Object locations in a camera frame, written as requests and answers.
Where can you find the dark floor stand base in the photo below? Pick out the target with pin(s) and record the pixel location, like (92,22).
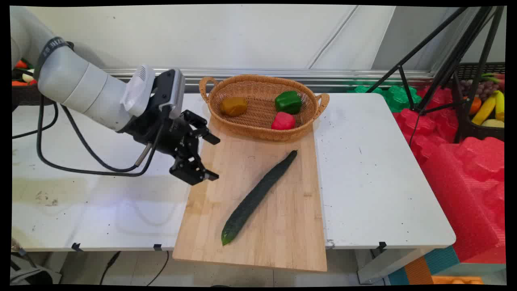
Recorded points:
(32,273)

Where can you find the purple grape bunch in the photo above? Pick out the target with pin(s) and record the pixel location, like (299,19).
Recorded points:
(484,89)

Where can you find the orange toy vegetable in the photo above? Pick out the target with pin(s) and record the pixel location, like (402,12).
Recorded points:
(20,64)

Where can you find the white toy eggplant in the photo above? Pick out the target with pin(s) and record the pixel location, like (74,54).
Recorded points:
(28,77)

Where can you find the wooden cutting board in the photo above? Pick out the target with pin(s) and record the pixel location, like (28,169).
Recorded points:
(282,226)

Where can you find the green bell pepper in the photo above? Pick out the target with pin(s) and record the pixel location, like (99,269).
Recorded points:
(288,102)

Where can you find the green leafy toy vegetable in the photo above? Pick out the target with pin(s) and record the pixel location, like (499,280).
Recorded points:
(27,61)

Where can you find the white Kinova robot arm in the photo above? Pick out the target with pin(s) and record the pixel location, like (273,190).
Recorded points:
(80,89)

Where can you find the red foam packing sheets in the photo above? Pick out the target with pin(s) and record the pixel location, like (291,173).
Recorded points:
(464,182)

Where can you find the pale yellow mango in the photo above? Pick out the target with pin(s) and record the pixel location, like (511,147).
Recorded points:
(492,123)

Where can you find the dark plastic vegetable basket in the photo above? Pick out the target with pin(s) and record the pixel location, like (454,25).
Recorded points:
(28,96)

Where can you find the black camera tripod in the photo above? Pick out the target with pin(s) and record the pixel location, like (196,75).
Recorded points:
(448,64)

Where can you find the small yellow banana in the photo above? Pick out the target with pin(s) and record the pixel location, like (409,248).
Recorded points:
(500,105)

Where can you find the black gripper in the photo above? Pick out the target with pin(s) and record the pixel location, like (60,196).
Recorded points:
(165,135)

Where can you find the silver black wrist camera box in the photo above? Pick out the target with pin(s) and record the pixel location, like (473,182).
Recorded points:
(175,93)

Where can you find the dark plastic fruit basket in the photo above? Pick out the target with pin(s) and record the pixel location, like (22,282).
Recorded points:
(482,132)

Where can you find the orange object on floor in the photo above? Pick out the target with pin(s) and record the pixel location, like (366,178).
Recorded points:
(456,280)

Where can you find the long dark green cucumber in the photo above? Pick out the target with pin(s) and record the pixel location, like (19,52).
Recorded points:
(254,198)

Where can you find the red bell pepper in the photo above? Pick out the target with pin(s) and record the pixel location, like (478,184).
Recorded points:
(283,121)

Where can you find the white table leg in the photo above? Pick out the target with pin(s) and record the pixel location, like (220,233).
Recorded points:
(383,264)

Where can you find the orange toy fruit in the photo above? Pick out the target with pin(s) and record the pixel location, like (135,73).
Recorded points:
(475,106)

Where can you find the green foam packing sheet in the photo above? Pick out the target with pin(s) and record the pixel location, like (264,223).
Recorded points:
(398,99)

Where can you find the flat orange toy carrot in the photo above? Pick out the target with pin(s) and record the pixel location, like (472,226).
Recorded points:
(18,83)

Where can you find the teal orange floor mat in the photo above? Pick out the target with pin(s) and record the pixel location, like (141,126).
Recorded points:
(440,260)

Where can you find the large yellow banana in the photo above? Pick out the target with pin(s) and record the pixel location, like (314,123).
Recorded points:
(484,109)

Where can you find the red green toy fruit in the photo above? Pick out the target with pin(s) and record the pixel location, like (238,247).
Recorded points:
(494,77)

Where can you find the metal wall rail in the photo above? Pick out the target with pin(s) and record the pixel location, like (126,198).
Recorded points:
(262,73)

